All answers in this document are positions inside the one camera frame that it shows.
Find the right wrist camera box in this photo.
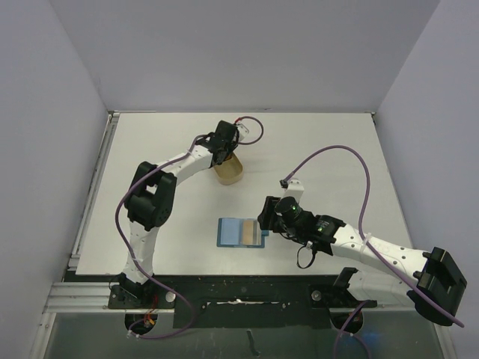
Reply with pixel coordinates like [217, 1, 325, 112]
[281, 178, 305, 203]

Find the blue leather card holder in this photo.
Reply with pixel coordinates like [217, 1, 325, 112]
[216, 218, 259, 248]

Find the aluminium rail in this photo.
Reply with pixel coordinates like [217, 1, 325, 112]
[44, 283, 413, 314]
[67, 111, 120, 271]

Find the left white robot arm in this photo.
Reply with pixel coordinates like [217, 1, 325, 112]
[115, 120, 248, 307]

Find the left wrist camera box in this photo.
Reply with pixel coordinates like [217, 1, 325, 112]
[236, 123, 249, 143]

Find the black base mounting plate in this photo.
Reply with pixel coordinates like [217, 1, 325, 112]
[108, 275, 360, 333]

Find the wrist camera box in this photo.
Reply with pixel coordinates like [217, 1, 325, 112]
[281, 178, 305, 203]
[236, 123, 249, 143]

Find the aluminium front rail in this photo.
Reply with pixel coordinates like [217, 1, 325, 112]
[44, 283, 413, 314]

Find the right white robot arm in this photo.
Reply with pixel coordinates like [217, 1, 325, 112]
[257, 196, 467, 326]

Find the beige oval tray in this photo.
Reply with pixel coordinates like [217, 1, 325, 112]
[213, 153, 243, 185]

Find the aluminium left side rail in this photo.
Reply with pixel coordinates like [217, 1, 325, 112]
[67, 111, 120, 271]

